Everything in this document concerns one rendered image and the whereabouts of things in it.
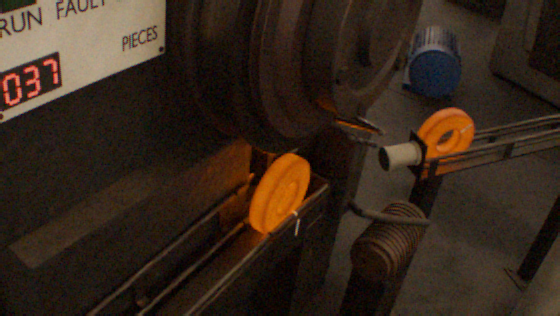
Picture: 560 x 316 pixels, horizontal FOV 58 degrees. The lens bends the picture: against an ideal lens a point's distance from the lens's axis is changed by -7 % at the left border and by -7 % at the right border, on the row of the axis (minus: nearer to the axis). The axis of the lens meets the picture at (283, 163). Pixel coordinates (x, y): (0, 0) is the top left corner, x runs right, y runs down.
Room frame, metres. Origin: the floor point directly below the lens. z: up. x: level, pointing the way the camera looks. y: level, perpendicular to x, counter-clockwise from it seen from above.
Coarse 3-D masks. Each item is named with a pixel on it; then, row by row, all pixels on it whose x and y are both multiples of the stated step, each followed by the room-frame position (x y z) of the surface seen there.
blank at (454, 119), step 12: (432, 120) 1.12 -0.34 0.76; (444, 120) 1.12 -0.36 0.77; (456, 120) 1.13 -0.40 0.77; (468, 120) 1.15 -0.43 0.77; (420, 132) 1.12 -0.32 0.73; (432, 132) 1.11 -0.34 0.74; (444, 132) 1.12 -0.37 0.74; (456, 132) 1.15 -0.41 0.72; (468, 132) 1.15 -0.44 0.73; (432, 144) 1.11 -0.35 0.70; (444, 144) 1.16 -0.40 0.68; (456, 144) 1.14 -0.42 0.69; (468, 144) 1.16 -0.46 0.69; (432, 156) 1.12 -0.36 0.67
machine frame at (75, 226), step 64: (0, 128) 0.45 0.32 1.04; (64, 128) 0.53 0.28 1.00; (128, 128) 0.62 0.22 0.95; (192, 128) 0.74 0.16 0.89; (0, 192) 0.44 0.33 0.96; (64, 192) 0.52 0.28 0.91; (128, 192) 0.58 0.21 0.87; (192, 192) 0.66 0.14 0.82; (0, 256) 0.45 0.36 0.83; (64, 256) 0.45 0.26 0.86; (128, 256) 0.54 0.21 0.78; (192, 256) 0.66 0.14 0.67; (320, 256) 1.16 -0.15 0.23
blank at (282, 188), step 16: (288, 160) 0.79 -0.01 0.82; (304, 160) 0.82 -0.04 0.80; (272, 176) 0.75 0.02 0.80; (288, 176) 0.77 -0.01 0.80; (304, 176) 0.83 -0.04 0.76; (256, 192) 0.74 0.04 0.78; (272, 192) 0.73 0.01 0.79; (288, 192) 0.82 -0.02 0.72; (304, 192) 0.84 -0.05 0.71; (256, 208) 0.72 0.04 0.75; (272, 208) 0.74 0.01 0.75; (288, 208) 0.79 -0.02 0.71; (256, 224) 0.72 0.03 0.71; (272, 224) 0.74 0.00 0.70
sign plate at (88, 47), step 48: (0, 0) 0.45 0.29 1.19; (48, 0) 0.50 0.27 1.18; (96, 0) 0.56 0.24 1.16; (144, 0) 0.62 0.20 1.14; (0, 48) 0.45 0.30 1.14; (48, 48) 0.50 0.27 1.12; (96, 48) 0.56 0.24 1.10; (144, 48) 0.62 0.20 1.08; (0, 96) 0.44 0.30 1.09; (48, 96) 0.49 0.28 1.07
